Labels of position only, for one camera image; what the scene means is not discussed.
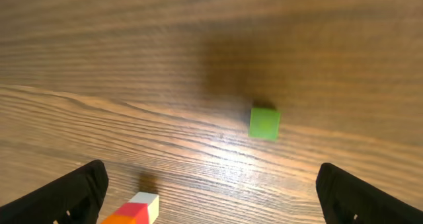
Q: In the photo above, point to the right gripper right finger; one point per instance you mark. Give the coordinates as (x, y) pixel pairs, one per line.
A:
(357, 201)

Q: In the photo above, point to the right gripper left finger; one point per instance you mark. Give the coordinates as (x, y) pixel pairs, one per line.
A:
(66, 197)

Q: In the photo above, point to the orange cube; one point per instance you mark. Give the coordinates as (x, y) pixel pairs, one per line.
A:
(119, 220)

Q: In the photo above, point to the green cube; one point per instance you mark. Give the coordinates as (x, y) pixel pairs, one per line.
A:
(264, 124)

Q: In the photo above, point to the red cube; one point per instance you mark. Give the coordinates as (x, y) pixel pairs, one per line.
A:
(135, 212)

